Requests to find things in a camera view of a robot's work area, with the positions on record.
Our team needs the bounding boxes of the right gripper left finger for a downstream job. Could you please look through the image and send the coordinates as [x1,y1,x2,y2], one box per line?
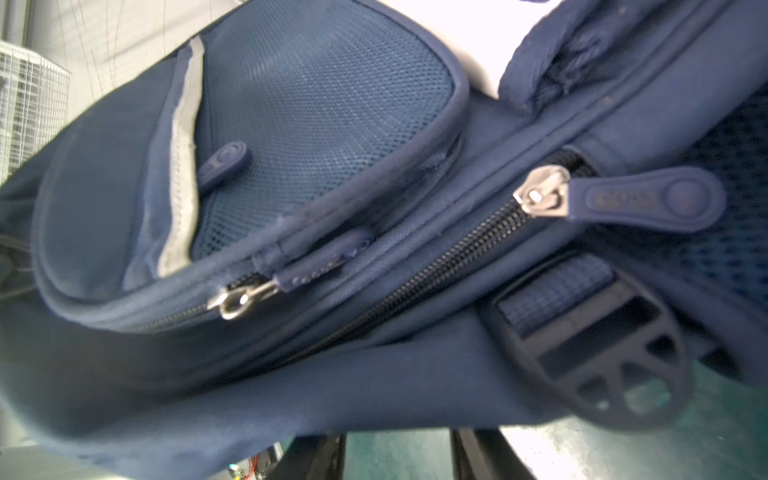
[266,435,346,480]

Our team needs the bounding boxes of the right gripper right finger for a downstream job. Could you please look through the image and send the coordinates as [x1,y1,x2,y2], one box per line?
[450,429,536,480]

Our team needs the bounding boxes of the navy blue student backpack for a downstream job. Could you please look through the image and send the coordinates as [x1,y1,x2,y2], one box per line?
[1,1,767,479]

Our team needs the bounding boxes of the green mat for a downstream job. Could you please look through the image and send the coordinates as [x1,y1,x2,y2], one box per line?
[343,367,767,479]

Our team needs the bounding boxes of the white wire basket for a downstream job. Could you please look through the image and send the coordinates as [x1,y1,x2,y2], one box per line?
[1,41,71,181]

